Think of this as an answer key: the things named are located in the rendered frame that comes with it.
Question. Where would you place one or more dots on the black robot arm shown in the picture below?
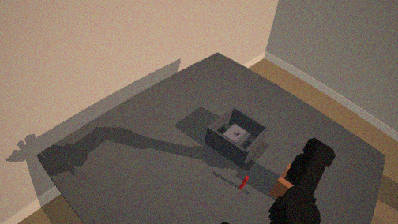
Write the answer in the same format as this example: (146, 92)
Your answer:
(297, 205)

